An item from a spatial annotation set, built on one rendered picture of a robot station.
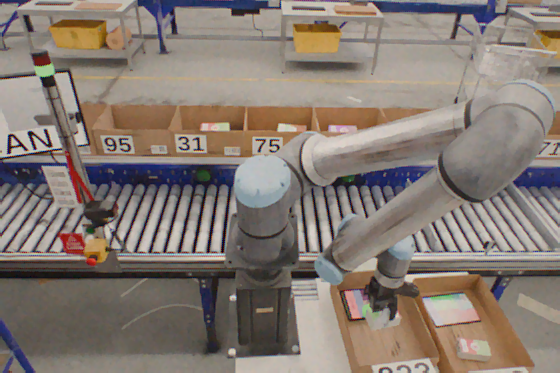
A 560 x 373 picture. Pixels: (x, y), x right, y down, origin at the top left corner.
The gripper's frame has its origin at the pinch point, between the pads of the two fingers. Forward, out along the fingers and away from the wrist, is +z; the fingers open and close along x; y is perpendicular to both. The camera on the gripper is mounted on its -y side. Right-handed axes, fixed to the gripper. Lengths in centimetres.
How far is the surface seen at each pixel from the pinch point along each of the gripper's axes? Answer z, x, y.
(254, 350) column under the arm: 17.3, -7.0, 42.7
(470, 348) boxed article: 13.3, 11.2, -30.7
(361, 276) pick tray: 11.3, -25.3, -4.6
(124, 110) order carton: -8, -152, 92
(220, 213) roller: 18, -82, 46
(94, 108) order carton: -9, -156, 108
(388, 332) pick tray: 17.4, -3.1, -7.1
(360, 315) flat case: 14.9, -10.7, 1.3
